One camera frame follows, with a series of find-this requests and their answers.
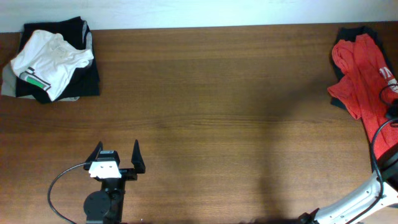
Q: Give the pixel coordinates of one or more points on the red printed t-shirt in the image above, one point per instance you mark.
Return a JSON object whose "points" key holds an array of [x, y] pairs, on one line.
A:
{"points": [[365, 86]]}

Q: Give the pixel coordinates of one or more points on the black folded garment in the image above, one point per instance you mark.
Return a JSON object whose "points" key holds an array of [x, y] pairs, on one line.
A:
{"points": [[84, 81]]}

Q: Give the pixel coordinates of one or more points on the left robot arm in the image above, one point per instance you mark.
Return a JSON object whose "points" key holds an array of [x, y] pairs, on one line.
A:
{"points": [[106, 205]]}

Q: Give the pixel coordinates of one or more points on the grey folded garment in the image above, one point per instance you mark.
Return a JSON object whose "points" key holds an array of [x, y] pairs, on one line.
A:
{"points": [[8, 82]]}

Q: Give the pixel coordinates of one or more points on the dark grey garment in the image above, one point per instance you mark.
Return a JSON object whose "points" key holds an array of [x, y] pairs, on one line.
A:
{"points": [[350, 34]]}

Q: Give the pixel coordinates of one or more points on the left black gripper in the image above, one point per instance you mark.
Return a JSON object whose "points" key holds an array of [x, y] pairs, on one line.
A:
{"points": [[130, 173]]}

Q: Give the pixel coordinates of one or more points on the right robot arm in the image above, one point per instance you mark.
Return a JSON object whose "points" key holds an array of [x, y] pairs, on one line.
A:
{"points": [[368, 198]]}

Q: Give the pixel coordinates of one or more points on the white folded t-shirt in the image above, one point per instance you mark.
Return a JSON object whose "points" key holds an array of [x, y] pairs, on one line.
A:
{"points": [[48, 62]]}

